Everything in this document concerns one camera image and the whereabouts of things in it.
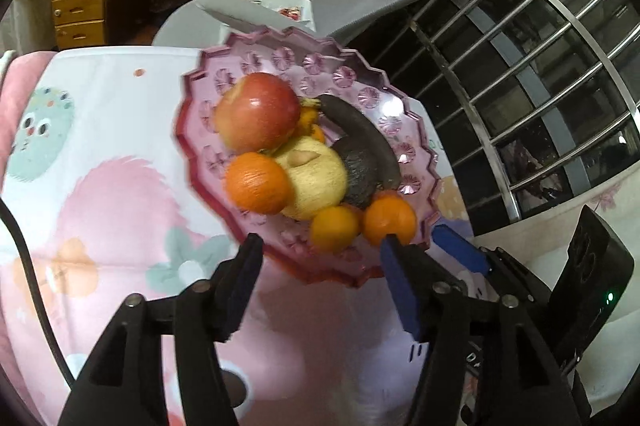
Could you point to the dark avocado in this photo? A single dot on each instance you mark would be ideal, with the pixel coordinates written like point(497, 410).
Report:
point(359, 176)

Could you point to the pink cloth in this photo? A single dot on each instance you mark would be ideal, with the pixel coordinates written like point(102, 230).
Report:
point(17, 80)

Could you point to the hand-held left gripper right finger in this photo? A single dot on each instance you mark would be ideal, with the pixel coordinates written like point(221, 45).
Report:
point(400, 293)

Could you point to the large orange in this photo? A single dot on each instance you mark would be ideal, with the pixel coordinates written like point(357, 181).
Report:
point(257, 183)

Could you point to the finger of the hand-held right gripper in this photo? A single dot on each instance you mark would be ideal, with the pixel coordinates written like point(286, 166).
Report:
point(460, 248)

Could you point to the small orange tangerine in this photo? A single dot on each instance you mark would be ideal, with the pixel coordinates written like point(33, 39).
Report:
point(318, 134)
point(334, 230)
point(307, 115)
point(391, 217)

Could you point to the dark overripe banana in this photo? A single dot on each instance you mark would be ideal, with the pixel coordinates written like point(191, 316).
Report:
point(360, 130)

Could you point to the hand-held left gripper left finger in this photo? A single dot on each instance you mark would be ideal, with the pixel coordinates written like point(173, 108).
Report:
point(239, 291)

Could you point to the red apple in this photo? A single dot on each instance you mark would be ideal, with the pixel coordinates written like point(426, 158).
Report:
point(257, 113)

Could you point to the pink plastic fruit plate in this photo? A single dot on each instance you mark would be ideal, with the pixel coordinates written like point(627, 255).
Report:
point(240, 65)

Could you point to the metal window grille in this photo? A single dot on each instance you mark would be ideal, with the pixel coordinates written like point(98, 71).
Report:
point(525, 55)

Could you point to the yellow pear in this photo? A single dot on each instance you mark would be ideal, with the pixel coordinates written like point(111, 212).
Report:
point(315, 181)

